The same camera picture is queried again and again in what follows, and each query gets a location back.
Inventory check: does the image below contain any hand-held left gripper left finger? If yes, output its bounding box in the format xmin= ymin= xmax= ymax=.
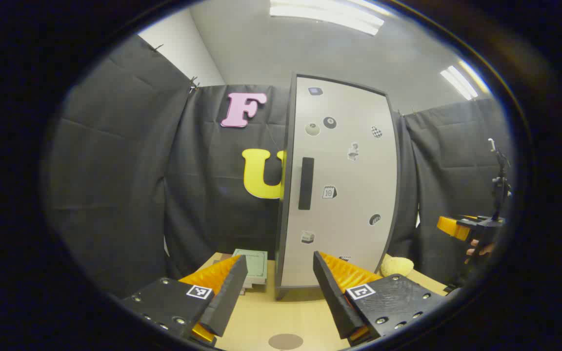
xmin=120 ymin=253 xmax=249 ymax=348

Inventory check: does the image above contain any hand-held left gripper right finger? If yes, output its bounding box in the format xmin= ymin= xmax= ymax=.
xmin=313 ymin=251 xmax=447 ymax=347

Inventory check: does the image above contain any round brown coaster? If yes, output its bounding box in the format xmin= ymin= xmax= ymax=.
xmin=268 ymin=333 xmax=304 ymax=351

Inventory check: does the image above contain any grey cabinet door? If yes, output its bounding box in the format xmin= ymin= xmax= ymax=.
xmin=281 ymin=76 xmax=401 ymax=293

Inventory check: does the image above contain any dark grey cabinet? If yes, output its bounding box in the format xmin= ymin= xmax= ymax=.
xmin=274 ymin=72 xmax=402 ymax=300

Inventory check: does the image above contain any green book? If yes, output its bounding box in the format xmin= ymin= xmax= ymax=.
xmin=232 ymin=249 xmax=268 ymax=286

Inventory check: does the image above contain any yellow sponge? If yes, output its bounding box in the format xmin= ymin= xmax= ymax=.
xmin=380 ymin=255 xmax=414 ymax=277

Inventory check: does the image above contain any long ceiling light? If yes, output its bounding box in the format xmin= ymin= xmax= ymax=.
xmin=269 ymin=0 xmax=385 ymax=36
xmin=440 ymin=61 xmax=479 ymax=100

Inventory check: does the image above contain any black backdrop cloth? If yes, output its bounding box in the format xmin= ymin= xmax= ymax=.
xmin=44 ymin=34 xmax=513 ymax=298

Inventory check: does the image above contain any black door handle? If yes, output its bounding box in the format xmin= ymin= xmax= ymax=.
xmin=299 ymin=157 xmax=315 ymax=211

